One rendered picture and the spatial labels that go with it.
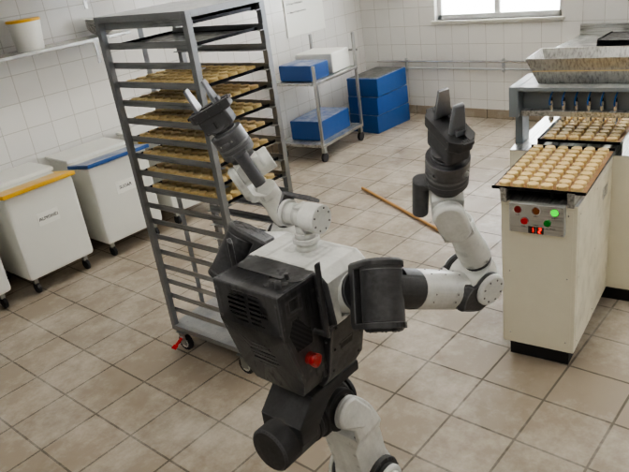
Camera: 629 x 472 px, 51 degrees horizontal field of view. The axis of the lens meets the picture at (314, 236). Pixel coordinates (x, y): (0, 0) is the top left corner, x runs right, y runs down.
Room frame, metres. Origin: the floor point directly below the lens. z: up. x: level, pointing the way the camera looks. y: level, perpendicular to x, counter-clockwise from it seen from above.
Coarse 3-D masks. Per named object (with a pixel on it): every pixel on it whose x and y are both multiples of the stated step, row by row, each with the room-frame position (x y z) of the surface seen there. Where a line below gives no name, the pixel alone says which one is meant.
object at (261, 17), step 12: (264, 12) 3.19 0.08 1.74; (264, 24) 3.18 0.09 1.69; (264, 36) 3.18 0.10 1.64; (264, 60) 3.19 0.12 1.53; (276, 84) 3.20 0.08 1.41; (276, 96) 3.19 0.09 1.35; (276, 108) 3.18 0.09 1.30; (276, 132) 3.19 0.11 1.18; (288, 168) 3.19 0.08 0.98; (288, 180) 3.18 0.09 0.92
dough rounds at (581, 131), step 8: (560, 120) 3.55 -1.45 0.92; (568, 120) 3.56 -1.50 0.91; (584, 120) 3.48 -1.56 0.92; (592, 120) 3.49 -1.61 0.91; (608, 120) 3.44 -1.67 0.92; (624, 120) 3.38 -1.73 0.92; (552, 128) 3.41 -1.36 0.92; (560, 128) 3.42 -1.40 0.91; (568, 128) 3.37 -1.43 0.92; (576, 128) 3.42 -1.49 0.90; (584, 128) 3.35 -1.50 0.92; (592, 128) 3.32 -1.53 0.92; (600, 128) 3.36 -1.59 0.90; (608, 128) 3.28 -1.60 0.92; (616, 128) 3.26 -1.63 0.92; (624, 128) 3.25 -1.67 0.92; (544, 136) 3.31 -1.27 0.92; (552, 136) 3.29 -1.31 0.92; (560, 136) 3.27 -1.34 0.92; (568, 136) 3.30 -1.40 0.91; (576, 136) 3.23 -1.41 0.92; (584, 136) 3.21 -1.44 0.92; (592, 136) 3.22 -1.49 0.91; (600, 136) 3.18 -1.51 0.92; (608, 136) 3.21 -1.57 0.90; (616, 136) 3.15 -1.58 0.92; (624, 136) 3.18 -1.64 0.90
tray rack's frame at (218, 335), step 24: (192, 0) 3.49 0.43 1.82; (216, 0) 3.22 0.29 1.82; (240, 0) 3.08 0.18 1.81; (96, 24) 3.25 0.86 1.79; (120, 96) 3.25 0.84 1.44; (120, 120) 3.25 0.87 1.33; (144, 192) 3.26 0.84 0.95; (144, 216) 3.26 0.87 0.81; (192, 264) 3.42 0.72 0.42; (168, 288) 3.26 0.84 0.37; (168, 312) 3.26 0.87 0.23; (216, 312) 3.32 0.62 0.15; (216, 336) 3.06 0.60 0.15
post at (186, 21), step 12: (180, 12) 2.85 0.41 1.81; (192, 24) 2.86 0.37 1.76; (192, 36) 2.85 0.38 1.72; (192, 48) 2.84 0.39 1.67; (192, 60) 2.84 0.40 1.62; (192, 72) 2.86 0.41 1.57; (204, 96) 2.85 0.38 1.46; (216, 156) 2.85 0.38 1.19; (216, 168) 2.84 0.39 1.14; (216, 180) 2.84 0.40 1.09; (216, 192) 2.86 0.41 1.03; (228, 216) 2.85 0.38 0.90
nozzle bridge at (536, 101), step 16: (528, 80) 3.52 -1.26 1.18; (512, 96) 3.40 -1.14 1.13; (528, 96) 3.43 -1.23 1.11; (544, 96) 3.38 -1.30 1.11; (560, 96) 3.34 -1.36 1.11; (592, 96) 3.24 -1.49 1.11; (608, 96) 3.20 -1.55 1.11; (624, 96) 3.15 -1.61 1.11; (512, 112) 3.40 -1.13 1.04; (528, 112) 3.39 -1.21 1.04; (544, 112) 3.34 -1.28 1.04; (560, 112) 3.29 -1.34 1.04; (576, 112) 3.24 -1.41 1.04; (592, 112) 3.19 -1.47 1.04; (608, 112) 3.15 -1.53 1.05; (624, 112) 3.10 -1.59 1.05; (528, 128) 3.56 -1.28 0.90
